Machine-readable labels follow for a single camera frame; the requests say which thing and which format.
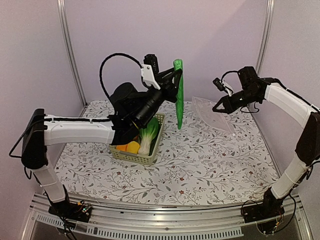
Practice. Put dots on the clear zip top bag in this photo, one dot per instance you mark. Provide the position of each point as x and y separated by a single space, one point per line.
203 109

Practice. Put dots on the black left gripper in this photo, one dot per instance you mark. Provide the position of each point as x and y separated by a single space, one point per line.
169 88

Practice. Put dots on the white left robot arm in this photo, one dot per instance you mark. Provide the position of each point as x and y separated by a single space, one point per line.
46 130

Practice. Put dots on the left aluminium frame post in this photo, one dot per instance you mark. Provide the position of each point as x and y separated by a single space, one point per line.
70 52

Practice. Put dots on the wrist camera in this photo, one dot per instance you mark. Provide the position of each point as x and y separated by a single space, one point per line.
222 86
149 68

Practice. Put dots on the aluminium front rail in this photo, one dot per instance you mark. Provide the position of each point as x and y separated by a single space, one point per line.
116 220

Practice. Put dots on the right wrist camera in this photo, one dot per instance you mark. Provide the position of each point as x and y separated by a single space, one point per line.
222 86

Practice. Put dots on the beige perforated plastic basket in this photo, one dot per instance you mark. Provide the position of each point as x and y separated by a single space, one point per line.
139 158

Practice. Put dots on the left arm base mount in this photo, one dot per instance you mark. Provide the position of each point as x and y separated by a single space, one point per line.
65 209

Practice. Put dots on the orange fruit toy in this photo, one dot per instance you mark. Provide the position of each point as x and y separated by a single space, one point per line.
122 147

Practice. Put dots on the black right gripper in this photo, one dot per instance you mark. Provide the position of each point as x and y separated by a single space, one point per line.
228 106

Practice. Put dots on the green cucumber toy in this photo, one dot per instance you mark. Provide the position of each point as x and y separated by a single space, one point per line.
179 105

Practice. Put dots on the floral patterned tablecloth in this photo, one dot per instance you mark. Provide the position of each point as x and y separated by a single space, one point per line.
194 165

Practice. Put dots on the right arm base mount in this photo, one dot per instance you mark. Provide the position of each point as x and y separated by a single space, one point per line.
261 211

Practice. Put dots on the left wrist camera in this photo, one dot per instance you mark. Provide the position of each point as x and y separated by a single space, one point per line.
149 68

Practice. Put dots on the yellow lemon toy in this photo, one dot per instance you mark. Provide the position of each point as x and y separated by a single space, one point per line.
133 147

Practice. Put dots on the green bok choy toy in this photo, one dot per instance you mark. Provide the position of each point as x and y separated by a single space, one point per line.
147 135

